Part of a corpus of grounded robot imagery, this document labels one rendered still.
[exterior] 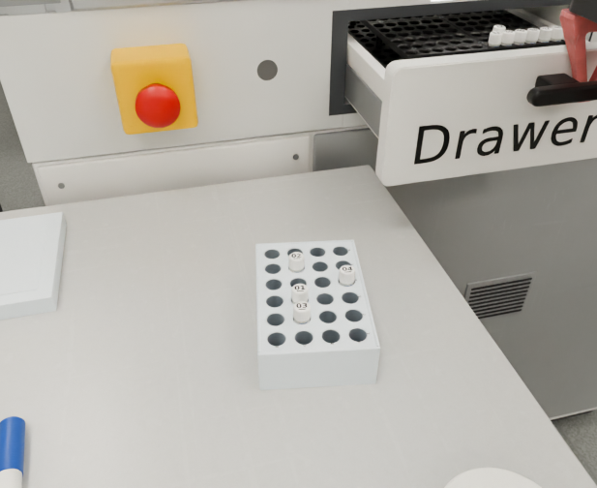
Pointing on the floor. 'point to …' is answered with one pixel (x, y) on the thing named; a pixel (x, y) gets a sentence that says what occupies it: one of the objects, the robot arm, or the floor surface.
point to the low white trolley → (248, 355)
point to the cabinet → (448, 241)
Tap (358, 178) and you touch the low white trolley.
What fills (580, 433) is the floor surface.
